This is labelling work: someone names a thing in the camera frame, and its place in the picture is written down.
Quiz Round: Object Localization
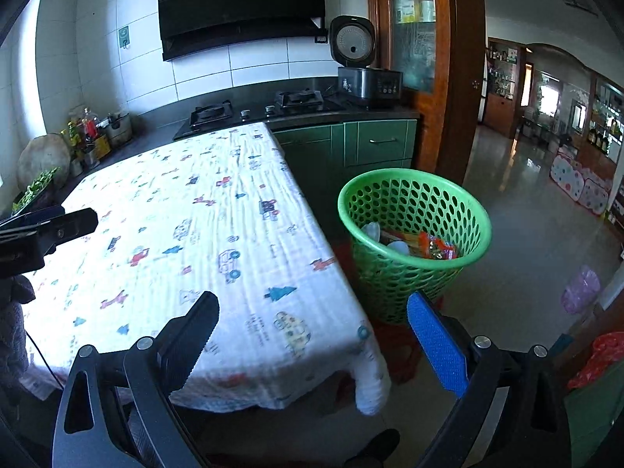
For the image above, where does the bowl of green vegetables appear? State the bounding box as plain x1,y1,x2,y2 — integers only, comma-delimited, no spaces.
12,167,58,216

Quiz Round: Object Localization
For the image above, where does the wooden glass display cabinet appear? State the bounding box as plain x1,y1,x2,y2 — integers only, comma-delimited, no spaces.
368,0,486,184

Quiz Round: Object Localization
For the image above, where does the red plastic bag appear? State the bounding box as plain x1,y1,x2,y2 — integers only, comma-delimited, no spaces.
567,332,624,390

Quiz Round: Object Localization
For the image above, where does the polka dot play tent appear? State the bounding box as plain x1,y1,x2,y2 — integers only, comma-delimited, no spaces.
550,153,612,216

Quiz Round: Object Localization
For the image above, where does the black gas stove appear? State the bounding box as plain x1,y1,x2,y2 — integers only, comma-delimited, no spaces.
172,88,345,140

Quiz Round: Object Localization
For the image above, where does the red plastic stool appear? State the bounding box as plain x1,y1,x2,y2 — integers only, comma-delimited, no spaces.
331,241,423,385

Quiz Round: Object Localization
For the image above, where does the condiment bottles group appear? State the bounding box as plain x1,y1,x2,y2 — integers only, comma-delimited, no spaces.
60,105,133,176

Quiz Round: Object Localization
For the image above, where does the black rice cooker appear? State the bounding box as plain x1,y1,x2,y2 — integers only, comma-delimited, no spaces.
329,15,403,107

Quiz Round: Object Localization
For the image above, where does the black range hood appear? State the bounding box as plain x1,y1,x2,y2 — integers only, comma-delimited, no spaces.
158,0,328,61

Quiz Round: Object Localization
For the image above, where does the green plastic trash basket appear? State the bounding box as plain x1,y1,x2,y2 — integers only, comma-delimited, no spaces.
337,168,492,324

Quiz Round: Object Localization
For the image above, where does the pink plastic bag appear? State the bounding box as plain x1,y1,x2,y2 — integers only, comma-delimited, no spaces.
560,265,601,315

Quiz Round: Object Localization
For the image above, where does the white printed tablecloth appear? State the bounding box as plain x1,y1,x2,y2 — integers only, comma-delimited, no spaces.
22,124,390,415

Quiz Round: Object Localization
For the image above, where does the round wooden cutting board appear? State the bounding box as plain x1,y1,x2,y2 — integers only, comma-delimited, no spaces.
17,133,71,192

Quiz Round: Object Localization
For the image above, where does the white paper cup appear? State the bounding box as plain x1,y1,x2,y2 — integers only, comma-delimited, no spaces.
362,222,410,256

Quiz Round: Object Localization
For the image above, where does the green kitchen cabinet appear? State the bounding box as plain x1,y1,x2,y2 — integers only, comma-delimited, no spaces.
274,119,419,242

